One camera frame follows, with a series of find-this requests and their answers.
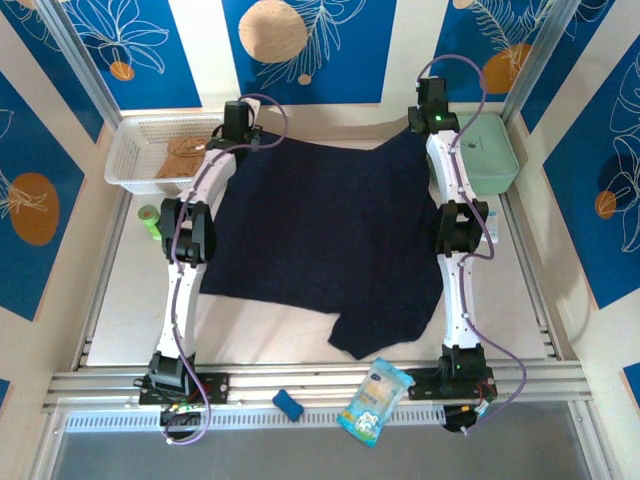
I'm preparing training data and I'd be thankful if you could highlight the tan t-shirt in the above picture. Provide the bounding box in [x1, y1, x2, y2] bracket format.
[155, 135, 209, 181]

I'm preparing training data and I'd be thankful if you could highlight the white plastic laundry basket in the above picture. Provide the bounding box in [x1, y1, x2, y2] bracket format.
[103, 113, 227, 196]

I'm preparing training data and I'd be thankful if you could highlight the small blue sponge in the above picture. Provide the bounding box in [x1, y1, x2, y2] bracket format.
[272, 388, 305, 421]

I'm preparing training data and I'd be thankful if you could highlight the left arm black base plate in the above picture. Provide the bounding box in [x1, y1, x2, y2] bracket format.
[138, 372, 231, 407]

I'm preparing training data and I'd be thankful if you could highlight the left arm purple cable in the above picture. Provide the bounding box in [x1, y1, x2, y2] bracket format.
[164, 93, 289, 447]

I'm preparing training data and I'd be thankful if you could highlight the aluminium mounting rail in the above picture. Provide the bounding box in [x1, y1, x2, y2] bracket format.
[42, 360, 596, 415]

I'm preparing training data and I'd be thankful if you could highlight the mint green zip pouch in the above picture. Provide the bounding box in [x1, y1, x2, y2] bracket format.
[427, 112, 520, 195]

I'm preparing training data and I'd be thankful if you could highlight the aluminium corner post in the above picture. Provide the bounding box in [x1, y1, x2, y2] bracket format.
[502, 0, 584, 124]
[37, 0, 124, 119]

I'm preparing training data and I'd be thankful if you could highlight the white slotted cable duct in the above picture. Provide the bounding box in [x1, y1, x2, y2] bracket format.
[64, 407, 446, 434]

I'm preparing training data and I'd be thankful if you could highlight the green tape roll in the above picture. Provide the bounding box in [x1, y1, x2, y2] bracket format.
[138, 204, 164, 242]

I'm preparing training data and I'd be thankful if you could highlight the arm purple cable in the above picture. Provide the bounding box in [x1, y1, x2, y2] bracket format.
[164, 93, 289, 447]
[417, 53, 529, 436]

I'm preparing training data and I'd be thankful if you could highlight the navy blue t-shirt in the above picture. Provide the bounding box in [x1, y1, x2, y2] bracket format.
[199, 127, 446, 361]

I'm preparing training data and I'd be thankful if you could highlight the wet wipes packet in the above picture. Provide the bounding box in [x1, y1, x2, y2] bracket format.
[337, 356, 415, 448]

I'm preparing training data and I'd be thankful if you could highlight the small electronics board with wires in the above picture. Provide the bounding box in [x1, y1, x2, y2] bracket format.
[442, 402, 494, 435]
[159, 399, 204, 427]

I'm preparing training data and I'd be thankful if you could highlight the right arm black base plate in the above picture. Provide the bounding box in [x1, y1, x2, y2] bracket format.
[407, 367, 499, 401]

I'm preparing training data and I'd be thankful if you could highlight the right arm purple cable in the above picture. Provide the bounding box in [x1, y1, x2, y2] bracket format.
[417, 53, 529, 436]

